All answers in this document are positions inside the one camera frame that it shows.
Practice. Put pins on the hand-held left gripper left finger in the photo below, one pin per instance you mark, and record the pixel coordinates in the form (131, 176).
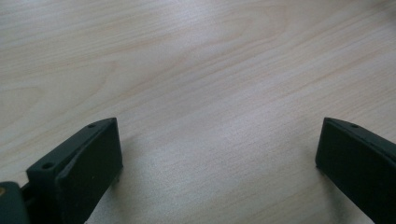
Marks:
(84, 168)

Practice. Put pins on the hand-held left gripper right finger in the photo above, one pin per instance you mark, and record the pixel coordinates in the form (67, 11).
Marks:
(358, 161)

